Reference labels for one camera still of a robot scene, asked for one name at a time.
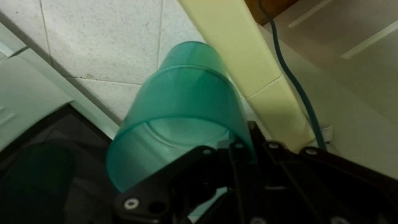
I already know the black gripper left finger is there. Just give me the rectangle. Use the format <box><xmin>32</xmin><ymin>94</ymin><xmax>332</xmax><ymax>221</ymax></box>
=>
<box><xmin>113</xmin><ymin>142</ymin><xmax>233</xmax><ymax>224</ymax></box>

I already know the teal translucent plastic cup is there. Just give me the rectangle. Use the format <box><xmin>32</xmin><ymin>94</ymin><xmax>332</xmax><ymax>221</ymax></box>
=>
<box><xmin>104</xmin><ymin>40</ymin><xmax>254</xmax><ymax>194</ymax></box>

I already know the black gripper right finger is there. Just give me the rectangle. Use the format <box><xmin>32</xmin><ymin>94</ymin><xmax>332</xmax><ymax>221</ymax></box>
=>
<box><xmin>232</xmin><ymin>121</ymin><xmax>398</xmax><ymax>224</ymax></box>

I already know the black power cable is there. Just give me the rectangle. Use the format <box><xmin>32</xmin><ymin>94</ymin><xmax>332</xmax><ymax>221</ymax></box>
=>
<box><xmin>267</xmin><ymin>19</ymin><xmax>329</xmax><ymax>153</ymax></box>

